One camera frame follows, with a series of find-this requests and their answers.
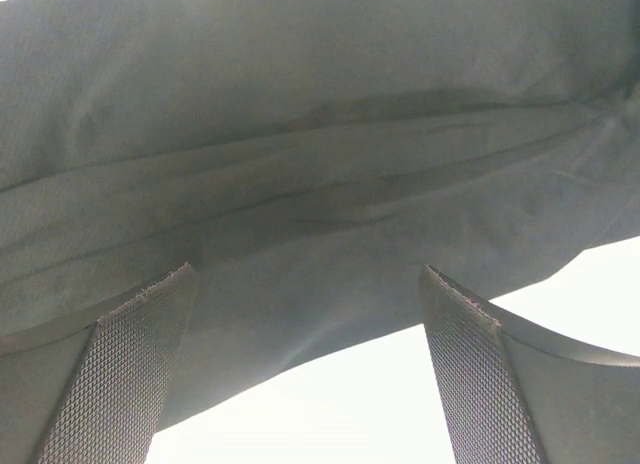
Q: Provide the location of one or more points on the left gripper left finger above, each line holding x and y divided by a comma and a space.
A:
90, 387

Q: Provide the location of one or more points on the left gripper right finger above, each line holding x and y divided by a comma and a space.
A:
513, 391

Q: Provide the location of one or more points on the black t shirt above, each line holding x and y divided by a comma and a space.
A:
307, 158

